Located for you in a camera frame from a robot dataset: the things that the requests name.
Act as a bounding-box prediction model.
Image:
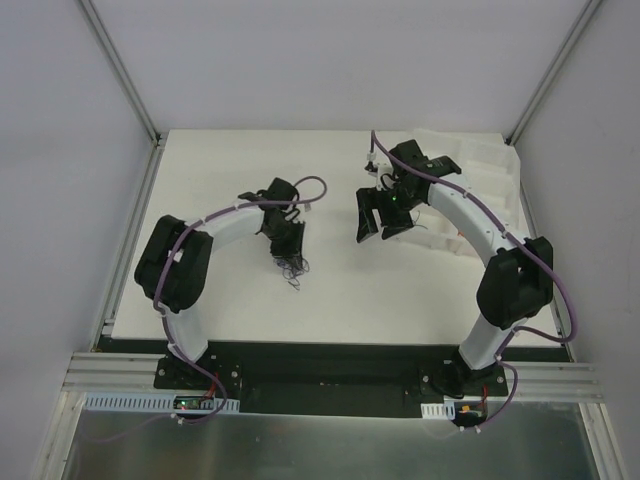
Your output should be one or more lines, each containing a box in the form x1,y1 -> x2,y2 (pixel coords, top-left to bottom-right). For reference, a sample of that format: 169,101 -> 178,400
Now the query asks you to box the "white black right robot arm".
356,140 -> 553,395

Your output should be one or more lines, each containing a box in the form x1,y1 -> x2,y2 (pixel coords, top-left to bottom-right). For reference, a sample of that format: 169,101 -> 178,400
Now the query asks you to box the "aluminium frame rail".
62,352 -> 605,403

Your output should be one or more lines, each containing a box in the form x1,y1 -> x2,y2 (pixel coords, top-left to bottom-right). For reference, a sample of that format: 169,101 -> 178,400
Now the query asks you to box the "right white cable duct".
420,402 -> 456,421

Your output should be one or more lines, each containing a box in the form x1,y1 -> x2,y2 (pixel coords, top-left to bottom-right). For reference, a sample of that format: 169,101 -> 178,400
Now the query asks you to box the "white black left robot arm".
134,178 -> 308,389

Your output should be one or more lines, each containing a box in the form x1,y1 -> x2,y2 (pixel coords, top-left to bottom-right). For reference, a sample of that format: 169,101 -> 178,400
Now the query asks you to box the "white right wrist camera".
364,152 -> 398,193

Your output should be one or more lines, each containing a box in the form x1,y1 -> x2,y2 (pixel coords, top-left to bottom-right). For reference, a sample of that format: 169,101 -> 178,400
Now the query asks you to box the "left white cable duct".
84,393 -> 240,415

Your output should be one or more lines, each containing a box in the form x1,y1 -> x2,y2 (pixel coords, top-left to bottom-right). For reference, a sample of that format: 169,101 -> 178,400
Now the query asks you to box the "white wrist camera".
283,203 -> 311,224
364,152 -> 398,193

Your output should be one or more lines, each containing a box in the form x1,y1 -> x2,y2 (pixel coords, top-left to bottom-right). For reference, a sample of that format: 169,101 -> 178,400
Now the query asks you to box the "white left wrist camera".
283,203 -> 311,224

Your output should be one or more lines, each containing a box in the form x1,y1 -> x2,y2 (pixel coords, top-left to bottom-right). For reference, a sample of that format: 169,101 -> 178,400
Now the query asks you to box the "aluminium left corner post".
75,0 -> 162,146

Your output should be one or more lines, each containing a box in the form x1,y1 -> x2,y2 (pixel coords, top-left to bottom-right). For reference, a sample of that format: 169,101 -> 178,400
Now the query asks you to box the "aluminium corner post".
504,0 -> 606,146
75,0 -> 162,146

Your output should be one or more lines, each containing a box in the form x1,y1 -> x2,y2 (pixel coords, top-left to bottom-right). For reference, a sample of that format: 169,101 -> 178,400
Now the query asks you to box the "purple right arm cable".
368,129 -> 579,436

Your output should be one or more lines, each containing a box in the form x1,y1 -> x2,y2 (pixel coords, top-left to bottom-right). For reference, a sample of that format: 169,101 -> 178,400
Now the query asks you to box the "aluminium right corner post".
504,0 -> 606,146

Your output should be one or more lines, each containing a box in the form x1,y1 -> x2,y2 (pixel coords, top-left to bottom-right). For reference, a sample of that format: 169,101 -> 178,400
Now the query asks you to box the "white cable duct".
420,402 -> 456,421
84,393 -> 240,415

